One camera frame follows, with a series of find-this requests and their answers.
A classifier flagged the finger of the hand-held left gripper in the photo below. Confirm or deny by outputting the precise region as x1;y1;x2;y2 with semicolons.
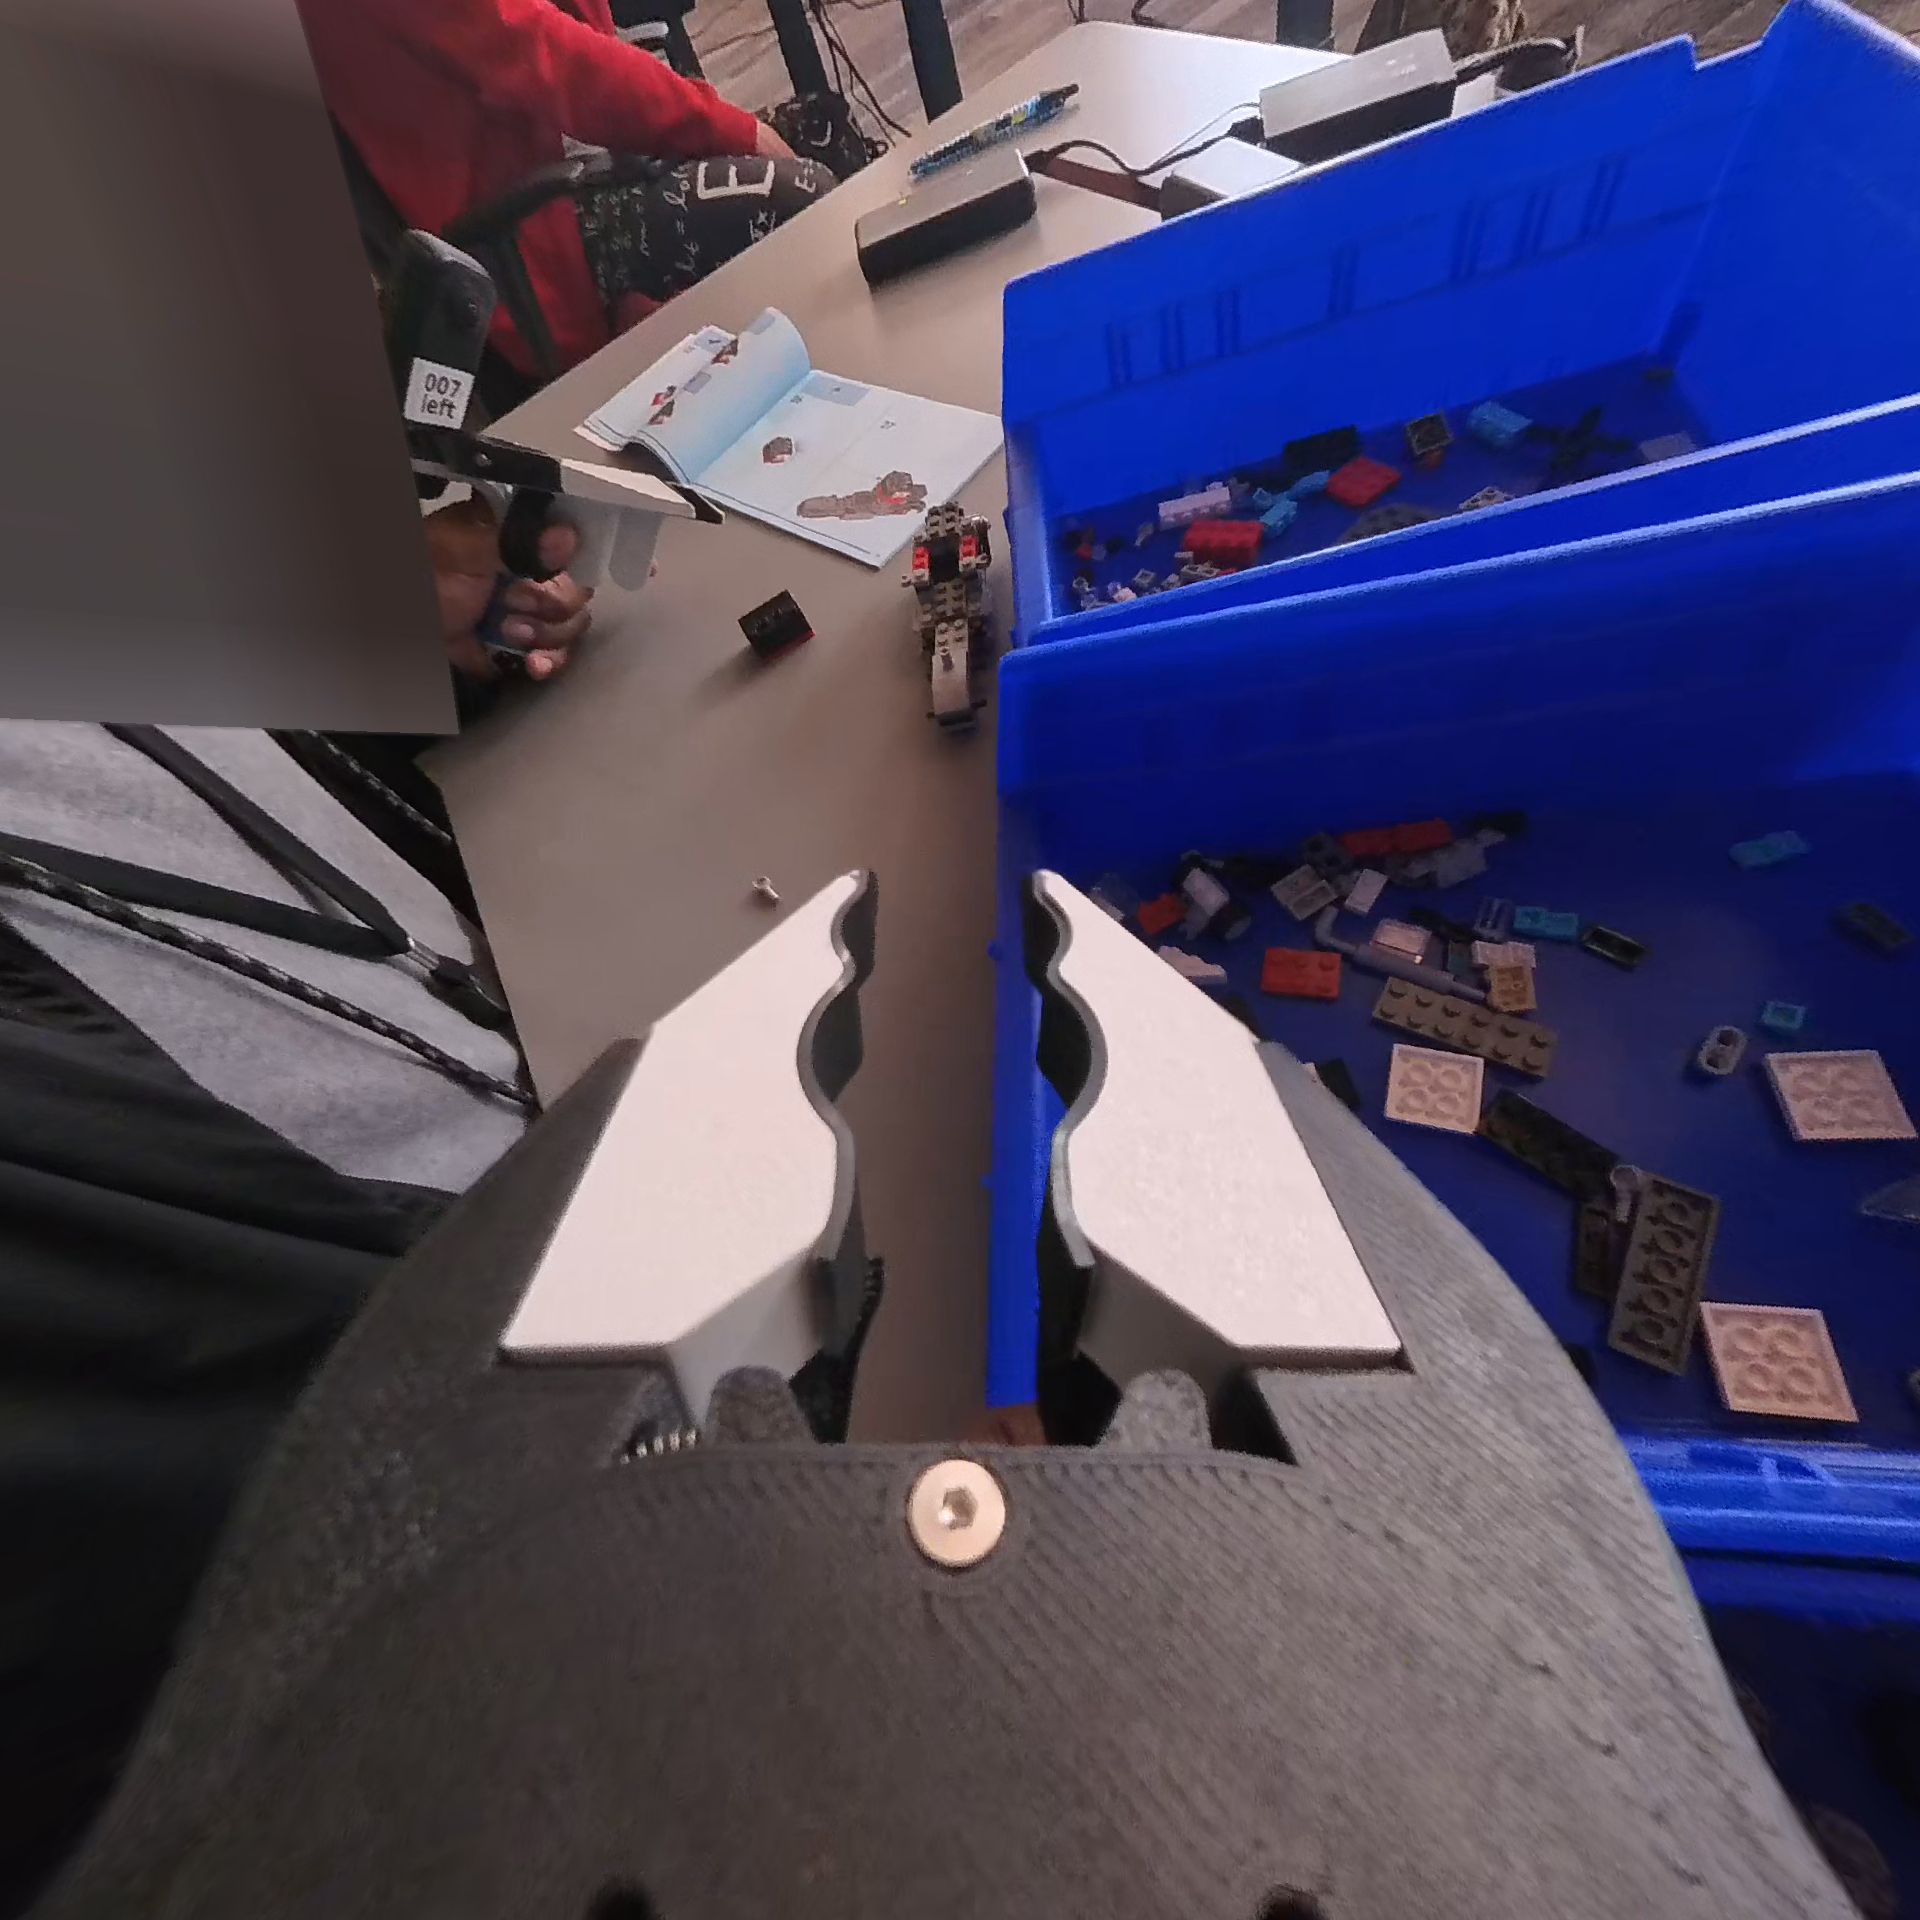
563;454;727;526

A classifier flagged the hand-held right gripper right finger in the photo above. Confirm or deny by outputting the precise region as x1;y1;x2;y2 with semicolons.
1021;869;1408;1450

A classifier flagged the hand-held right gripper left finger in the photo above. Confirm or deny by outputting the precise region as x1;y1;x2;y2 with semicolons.
497;869;885;1450

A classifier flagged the pile of mixed toy bricks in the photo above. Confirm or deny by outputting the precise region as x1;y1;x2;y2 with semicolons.
1055;399;1708;612
1085;814;1920;1426

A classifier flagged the blue plastic bin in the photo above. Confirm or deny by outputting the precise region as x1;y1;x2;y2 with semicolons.
997;0;1920;651
981;473;1920;1920

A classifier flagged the person's left hand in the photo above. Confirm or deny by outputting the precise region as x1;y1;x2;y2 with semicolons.
428;508;599;684

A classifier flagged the black office chair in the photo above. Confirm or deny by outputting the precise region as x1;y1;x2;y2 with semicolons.
392;149;676;375

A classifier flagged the light blue instruction booklet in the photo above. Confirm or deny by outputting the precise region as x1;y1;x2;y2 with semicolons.
575;305;1006;574

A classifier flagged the grey black toy brick model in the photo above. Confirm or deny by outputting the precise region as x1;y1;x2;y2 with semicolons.
899;500;1001;743

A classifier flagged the black power bank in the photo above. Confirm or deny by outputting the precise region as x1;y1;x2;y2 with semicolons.
856;149;1041;290

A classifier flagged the grey power adapter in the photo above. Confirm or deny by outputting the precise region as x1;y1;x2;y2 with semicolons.
1157;139;1308;218

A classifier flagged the black braided cord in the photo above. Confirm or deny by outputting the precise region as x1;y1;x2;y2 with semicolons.
0;847;540;1119

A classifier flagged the brown flat cable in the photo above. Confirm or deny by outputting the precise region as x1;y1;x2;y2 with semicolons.
1034;139;1199;212

